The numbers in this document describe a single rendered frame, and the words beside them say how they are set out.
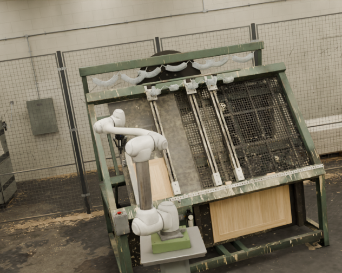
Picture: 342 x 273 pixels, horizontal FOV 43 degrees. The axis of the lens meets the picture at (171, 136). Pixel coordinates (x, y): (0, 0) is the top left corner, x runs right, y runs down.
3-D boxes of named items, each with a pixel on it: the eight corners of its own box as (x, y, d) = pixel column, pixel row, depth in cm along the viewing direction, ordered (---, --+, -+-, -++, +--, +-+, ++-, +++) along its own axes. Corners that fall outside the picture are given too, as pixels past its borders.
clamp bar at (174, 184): (171, 197, 411) (175, 190, 390) (142, 89, 452) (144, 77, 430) (181, 195, 414) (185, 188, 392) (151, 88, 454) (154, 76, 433)
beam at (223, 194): (112, 225, 399) (112, 223, 389) (110, 213, 403) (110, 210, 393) (321, 176, 449) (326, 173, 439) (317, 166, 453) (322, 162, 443)
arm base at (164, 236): (189, 236, 338) (188, 229, 337) (161, 241, 333) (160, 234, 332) (182, 227, 356) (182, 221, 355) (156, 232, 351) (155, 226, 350)
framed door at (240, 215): (213, 241, 448) (214, 242, 446) (206, 192, 437) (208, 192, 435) (290, 222, 469) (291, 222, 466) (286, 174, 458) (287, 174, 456)
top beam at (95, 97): (87, 106, 436) (87, 102, 427) (85, 98, 439) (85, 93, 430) (283, 73, 486) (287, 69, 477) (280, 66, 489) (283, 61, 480)
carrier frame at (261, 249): (126, 301, 408) (112, 219, 391) (109, 244, 539) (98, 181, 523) (329, 245, 457) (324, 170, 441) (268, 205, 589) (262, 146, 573)
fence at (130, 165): (136, 205, 403) (137, 204, 400) (115, 115, 436) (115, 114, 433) (142, 204, 405) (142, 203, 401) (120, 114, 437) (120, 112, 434)
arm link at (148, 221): (165, 233, 330) (141, 242, 317) (152, 227, 343) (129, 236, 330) (156, 135, 315) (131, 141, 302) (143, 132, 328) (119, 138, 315)
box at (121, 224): (117, 236, 372) (113, 217, 368) (114, 232, 383) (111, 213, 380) (130, 233, 374) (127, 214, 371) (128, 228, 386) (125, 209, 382)
